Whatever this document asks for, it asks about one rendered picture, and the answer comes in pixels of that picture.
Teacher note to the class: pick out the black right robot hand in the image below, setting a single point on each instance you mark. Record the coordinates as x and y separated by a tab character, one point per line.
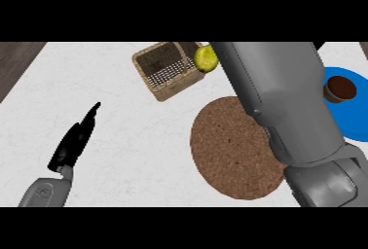
319	44

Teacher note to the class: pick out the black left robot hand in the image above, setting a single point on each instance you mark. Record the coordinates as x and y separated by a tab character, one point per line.
72	146

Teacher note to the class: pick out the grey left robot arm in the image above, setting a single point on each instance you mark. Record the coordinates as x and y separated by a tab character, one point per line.
45	193

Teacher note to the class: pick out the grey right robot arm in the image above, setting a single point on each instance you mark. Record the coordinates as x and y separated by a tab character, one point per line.
288	107

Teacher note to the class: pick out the yellow-green pear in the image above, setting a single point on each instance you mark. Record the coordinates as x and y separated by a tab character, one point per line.
205	60

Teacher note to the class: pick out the tan wicker basket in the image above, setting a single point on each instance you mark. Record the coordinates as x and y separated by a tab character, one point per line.
166	69

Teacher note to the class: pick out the round brown cork placemat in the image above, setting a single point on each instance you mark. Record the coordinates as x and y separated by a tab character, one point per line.
230	152

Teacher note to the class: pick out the blue plate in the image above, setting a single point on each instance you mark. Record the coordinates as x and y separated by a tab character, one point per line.
353	120

